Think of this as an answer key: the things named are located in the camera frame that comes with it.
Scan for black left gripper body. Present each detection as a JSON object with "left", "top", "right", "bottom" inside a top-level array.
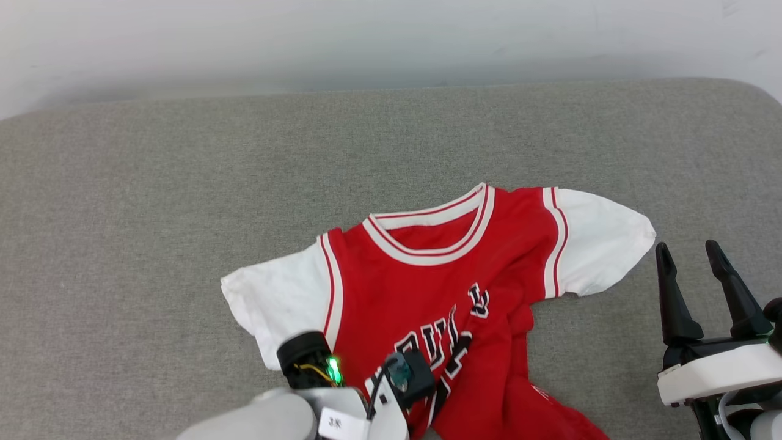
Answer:
[{"left": 277, "top": 331, "right": 344, "bottom": 390}]

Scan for teal cable connector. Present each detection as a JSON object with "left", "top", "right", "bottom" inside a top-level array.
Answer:
[{"left": 389, "top": 353, "right": 415, "bottom": 392}]

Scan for thin black cable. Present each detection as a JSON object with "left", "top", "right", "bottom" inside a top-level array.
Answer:
[{"left": 365, "top": 356, "right": 399, "bottom": 422}]

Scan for black right camera plug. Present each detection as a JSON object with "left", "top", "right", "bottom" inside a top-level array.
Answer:
[{"left": 763, "top": 297, "right": 782, "bottom": 355}]

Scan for red and white basketball jersey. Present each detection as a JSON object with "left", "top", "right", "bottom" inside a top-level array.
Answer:
[{"left": 221, "top": 182, "right": 657, "bottom": 440}]

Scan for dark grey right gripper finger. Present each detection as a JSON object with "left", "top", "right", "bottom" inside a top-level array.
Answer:
[
  {"left": 706, "top": 239, "right": 775, "bottom": 340},
  {"left": 656, "top": 242, "right": 705, "bottom": 347}
]

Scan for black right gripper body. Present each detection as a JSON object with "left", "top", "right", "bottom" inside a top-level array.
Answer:
[{"left": 662, "top": 334, "right": 773, "bottom": 371}]

